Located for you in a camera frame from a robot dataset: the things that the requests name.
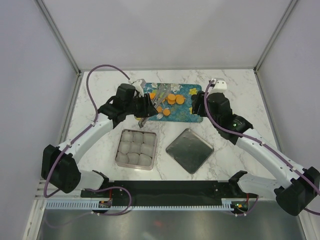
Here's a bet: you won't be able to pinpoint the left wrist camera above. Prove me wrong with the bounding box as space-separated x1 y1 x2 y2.
132 78 146 97

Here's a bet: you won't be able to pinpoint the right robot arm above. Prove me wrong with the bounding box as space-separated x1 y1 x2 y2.
191 91 320 216

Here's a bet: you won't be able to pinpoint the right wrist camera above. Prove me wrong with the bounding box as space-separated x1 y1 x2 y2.
209 78 228 94

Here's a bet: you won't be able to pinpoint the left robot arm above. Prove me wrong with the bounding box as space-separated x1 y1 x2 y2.
41 83 158 198

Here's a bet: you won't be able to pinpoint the orange cookie stack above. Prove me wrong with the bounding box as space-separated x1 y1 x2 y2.
166 93 185 105

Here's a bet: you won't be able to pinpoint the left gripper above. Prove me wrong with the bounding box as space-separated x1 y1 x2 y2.
125 93 158 119

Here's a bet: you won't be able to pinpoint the orange flower cookie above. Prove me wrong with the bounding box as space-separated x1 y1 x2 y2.
149 92 156 100

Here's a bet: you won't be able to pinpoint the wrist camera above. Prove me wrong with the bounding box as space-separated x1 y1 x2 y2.
209 78 228 94
132 78 146 97

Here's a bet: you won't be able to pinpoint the metal tongs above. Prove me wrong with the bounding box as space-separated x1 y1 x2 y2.
138 83 171 128

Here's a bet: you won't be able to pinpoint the square metal tin lid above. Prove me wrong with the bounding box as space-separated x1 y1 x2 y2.
165 128 214 174

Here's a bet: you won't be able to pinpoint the purple cable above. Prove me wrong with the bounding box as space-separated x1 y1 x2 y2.
42 64 132 198
204 79 320 215

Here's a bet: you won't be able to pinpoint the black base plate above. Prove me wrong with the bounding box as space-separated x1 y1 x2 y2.
79 179 260 207

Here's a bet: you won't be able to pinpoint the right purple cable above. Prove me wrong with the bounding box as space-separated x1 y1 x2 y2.
204 79 320 215

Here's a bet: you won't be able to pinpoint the teal floral tray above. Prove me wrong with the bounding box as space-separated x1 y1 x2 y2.
148 83 203 123

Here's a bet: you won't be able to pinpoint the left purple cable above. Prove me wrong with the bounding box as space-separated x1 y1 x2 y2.
42 64 132 198

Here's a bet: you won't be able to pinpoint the white cable duct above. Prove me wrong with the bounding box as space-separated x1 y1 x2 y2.
46 198 247 211

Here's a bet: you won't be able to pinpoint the square cookie tin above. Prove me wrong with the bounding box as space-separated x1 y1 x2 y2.
115 129 158 171

